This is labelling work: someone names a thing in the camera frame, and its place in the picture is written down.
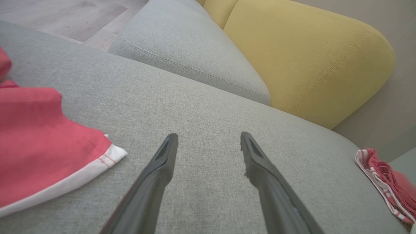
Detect yellow sofa backrest cushion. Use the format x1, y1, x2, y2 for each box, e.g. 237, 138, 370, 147
195, 0, 239, 30
224, 0, 396, 130

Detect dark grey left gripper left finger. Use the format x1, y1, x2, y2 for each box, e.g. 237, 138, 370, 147
99, 133, 179, 234

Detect large grey sofa seat cushion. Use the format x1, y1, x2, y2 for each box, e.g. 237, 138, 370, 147
0, 20, 416, 234

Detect red shorts with white trim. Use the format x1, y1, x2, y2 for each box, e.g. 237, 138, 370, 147
0, 46, 128, 218

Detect red jersey with white sleeves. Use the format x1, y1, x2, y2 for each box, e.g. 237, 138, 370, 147
355, 148, 416, 225

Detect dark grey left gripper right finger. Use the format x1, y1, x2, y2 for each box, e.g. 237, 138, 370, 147
240, 132, 325, 234

